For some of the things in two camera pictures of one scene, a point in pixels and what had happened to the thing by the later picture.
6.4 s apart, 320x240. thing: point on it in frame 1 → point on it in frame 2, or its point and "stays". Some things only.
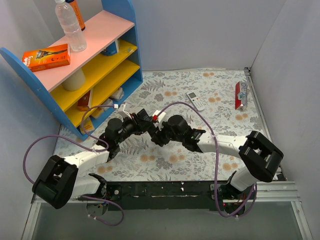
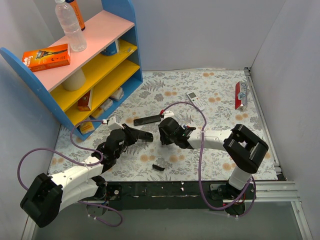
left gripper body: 139,124 → 130,133
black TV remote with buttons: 142,114 → 130,133
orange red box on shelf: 86,102 stays
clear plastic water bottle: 69,21 stays
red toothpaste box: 241,95 stays
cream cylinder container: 76,82 stays
